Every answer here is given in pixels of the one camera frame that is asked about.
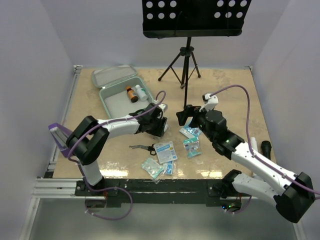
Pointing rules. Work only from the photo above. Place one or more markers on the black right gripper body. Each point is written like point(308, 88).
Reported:
point(201, 125)

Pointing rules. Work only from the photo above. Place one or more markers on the aluminium frame rail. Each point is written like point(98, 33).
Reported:
point(47, 188)

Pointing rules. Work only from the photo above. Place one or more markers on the white blue bandage roll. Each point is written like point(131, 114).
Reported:
point(166, 127)

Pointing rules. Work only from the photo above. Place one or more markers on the white gauze dressing packet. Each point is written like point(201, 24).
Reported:
point(165, 152)

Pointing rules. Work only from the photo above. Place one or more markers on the white plastic bottle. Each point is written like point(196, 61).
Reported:
point(141, 93)

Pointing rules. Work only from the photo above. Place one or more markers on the small blue white sachet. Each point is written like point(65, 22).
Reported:
point(169, 168)

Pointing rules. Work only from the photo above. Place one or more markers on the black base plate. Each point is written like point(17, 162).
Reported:
point(115, 192)

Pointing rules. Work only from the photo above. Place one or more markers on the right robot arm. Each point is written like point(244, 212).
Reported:
point(290, 193)

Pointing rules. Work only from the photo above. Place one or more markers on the purple box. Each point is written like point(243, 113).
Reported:
point(60, 135)

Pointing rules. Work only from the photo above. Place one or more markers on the teal header clear packet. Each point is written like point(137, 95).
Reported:
point(192, 147)

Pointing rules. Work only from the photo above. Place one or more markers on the black handled scissors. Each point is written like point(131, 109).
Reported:
point(149, 148)

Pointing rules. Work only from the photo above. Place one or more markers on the white tube object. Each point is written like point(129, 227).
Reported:
point(254, 144)

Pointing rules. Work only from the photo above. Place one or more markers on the brown bottle orange cap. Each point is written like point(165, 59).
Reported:
point(132, 94)

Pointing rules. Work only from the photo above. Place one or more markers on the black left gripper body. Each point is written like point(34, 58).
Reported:
point(159, 118)

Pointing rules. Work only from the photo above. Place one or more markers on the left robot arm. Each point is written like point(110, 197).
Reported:
point(86, 142)

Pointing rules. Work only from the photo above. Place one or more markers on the clear green dotted packet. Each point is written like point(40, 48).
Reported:
point(154, 169)

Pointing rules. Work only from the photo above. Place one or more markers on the mint green medicine case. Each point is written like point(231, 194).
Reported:
point(112, 82)

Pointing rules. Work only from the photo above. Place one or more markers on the black music stand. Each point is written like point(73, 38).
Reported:
point(192, 18)

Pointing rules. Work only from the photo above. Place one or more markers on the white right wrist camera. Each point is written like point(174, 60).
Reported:
point(210, 102)

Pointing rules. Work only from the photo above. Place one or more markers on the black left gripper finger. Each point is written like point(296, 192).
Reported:
point(158, 131)
point(163, 123)

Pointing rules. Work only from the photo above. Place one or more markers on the black cylinder object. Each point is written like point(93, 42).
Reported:
point(266, 149)

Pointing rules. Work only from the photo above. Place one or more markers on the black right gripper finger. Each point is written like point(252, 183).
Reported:
point(193, 112)
point(183, 115)

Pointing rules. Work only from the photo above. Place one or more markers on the light blue foil pouch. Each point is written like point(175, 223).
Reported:
point(190, 132)

